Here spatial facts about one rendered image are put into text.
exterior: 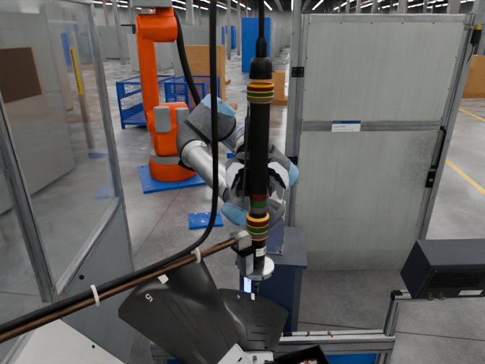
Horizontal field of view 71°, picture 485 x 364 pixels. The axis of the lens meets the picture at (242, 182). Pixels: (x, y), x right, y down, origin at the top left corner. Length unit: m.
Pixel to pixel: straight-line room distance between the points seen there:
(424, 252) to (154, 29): 3.90
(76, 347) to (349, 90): 2.17
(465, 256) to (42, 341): 1.19
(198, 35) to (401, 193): 9.20
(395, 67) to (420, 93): 0.27
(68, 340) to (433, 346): 2.35
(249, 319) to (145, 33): 3.91
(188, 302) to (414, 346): 2.13
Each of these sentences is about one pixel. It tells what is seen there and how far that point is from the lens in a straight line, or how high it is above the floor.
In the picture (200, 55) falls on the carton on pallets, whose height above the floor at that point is 1.38.
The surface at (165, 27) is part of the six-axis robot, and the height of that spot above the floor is 1.94.
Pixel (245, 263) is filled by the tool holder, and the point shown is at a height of 1.49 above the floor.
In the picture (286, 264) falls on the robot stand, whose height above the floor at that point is 1.00.
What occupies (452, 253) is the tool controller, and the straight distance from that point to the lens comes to 1.31.
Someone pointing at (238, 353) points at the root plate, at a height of 1.27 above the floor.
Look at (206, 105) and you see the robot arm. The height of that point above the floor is 1.67.
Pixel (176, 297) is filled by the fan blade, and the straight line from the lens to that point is 0.77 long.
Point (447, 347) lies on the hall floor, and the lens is 2.83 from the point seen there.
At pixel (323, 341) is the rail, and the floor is 0.85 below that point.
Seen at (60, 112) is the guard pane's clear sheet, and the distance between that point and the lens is 1.55.
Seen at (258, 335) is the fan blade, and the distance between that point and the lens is 0.96.
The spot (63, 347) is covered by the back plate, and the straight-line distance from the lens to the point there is 0.85.
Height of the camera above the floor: 1.90
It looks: 24 degrees down
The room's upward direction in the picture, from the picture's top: straight up
